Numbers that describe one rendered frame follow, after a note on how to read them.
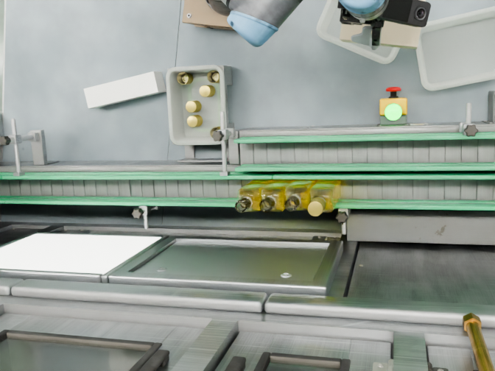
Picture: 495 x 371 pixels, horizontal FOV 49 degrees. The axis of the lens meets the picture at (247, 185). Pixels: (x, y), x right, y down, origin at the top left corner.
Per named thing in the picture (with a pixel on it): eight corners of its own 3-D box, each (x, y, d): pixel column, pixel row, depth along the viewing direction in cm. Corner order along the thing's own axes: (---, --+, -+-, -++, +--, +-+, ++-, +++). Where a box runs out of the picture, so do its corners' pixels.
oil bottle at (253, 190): (257, 196, 152) (235, 213, 131) (256, 177, 151) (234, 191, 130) (277, 196, 150) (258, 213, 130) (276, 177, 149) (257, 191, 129)
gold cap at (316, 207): (309, 197, 123) (306, 201, 119) (325, 196, 122) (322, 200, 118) (311, 213, 124) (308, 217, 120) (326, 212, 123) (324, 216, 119)
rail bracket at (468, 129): (455, 132, 136) (461, 137, 123) (456, 102, 134) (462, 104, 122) (473, 132, 135) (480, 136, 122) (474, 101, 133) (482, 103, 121)
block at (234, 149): (233, 161, 158) (227, 165, 152) (232, 129, 157) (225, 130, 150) (245, 161, 158) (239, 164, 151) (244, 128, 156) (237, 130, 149)
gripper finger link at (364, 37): (352, 46, 117) (352, 16, 109) (380, 48, 116) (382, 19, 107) (349, 57, 116) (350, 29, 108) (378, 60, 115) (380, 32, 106)
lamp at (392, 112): (384, 121, 145) (384, 121, 142) (384, 103, 144) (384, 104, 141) (402, 120, 143) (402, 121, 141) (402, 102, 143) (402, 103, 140)
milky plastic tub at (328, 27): (391, 68, 150) (390, 67, 142) (317, 37, 154) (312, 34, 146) (420, 6, 146) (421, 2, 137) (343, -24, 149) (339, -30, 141)
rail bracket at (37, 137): (47, 167, 179) (-1, 178, 157) (41, 115, 176) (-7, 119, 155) (60, 167, 177) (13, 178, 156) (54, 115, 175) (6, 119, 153)
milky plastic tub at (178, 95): (180, 142, 168) (169, 145, 160) (176, 68, 165) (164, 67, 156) (235, 141, 164) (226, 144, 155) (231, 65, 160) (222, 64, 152)
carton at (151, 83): (93, 88, 173) (83, 88, 168) (161, 71, 166) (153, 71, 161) (98, 107, 174) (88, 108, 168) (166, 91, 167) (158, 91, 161)
